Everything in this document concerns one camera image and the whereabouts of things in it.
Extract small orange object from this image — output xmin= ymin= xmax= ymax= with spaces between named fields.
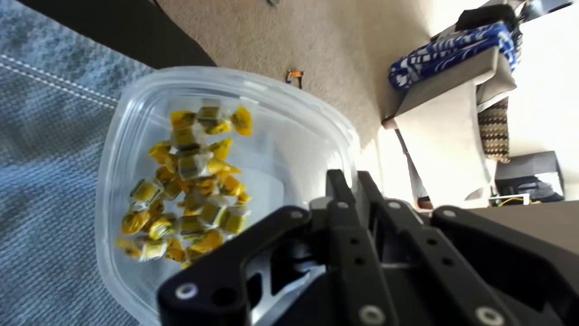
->
xmin=287 ymin=67 xmax=306 ymax=90

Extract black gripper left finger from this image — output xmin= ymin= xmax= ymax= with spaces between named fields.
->
xmin=158 ymin=168 xmax=390 ymax=326

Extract yellow candies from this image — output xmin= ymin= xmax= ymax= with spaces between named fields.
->
xmin=116 ymin=105 xmax=258 ymax=271

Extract striped knitted pillow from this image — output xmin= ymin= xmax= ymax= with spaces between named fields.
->
xmin=477 ymin=96 xmax=514 ymax=163

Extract black bag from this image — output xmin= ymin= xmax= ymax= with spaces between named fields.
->
xmin=495 ymin=150 xmax=567 ymax=204

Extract clear plastic bowl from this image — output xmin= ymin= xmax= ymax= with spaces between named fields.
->
xmin=95 ymin=63 xmax=363 ymax=326

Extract light blue towel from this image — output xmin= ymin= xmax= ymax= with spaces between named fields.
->
xmin=0 ymin=0 xmax=160 ymax=326

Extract blue patterned blanket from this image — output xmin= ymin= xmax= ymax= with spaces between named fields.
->
xmin=388 ymin=19 xmax=524 ymax=92

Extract beige sofa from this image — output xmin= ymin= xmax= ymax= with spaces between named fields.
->
xmin=381 ymin=43 xmax=522 ymax=208

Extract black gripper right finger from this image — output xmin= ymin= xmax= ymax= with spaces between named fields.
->
xmin=357 ymin=170 xmax=579 ymax=326

